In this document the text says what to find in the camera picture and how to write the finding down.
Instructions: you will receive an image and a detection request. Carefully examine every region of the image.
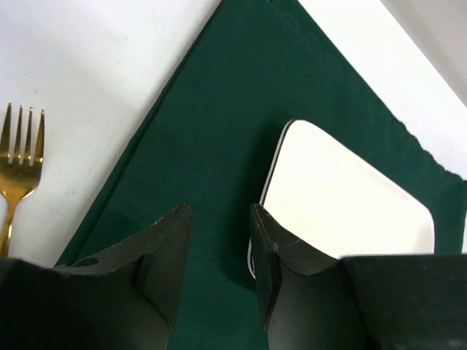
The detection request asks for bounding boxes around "white rectangular plate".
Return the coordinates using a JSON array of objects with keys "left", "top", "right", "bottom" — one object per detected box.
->
[{"left": 259, "top": 120, "right": 435, "bottom": 259}]

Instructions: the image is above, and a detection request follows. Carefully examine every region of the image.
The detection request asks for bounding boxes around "dark green cloth napkin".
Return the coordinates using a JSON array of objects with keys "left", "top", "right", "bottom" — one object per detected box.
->
[{"left": 59, "top": 1, "right": 466, "bottom": 349}]

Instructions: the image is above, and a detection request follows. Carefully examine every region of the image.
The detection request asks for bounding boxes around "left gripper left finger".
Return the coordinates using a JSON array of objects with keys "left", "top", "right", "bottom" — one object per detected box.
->
[{"left": 1, "top": 203, "right": 192, "bottom": 349}]

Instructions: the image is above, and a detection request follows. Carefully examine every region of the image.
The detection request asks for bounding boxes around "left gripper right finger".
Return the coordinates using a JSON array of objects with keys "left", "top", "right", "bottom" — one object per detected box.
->
[{"left": 250, "top": 204, "right": 466, "bottom": 349}]

